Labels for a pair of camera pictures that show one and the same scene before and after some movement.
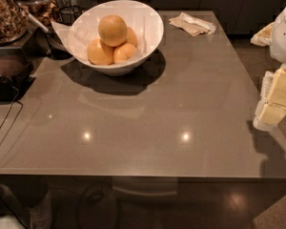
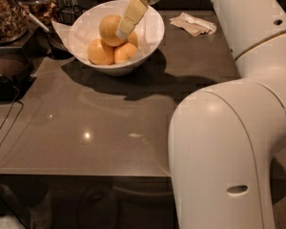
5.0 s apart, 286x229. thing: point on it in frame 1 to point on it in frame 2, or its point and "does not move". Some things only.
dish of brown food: x=8 y=23 does not move
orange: x=112 y=31 does not move
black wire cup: x=69 y=13 does not move
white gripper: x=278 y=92 to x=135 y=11
